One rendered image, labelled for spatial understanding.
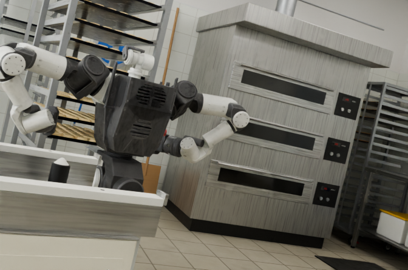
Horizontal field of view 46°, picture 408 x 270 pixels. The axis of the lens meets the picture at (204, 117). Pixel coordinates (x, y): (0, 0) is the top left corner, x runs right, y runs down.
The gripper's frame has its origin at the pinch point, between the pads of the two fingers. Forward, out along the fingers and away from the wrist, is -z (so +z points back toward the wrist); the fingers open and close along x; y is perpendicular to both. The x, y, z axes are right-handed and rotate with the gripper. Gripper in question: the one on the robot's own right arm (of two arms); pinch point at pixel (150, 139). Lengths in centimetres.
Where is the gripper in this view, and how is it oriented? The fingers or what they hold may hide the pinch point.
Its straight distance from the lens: 228.0
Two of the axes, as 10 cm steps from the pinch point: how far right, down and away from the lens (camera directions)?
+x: 2.3, -9.7, -0.1
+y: -4.7, -1.0, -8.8
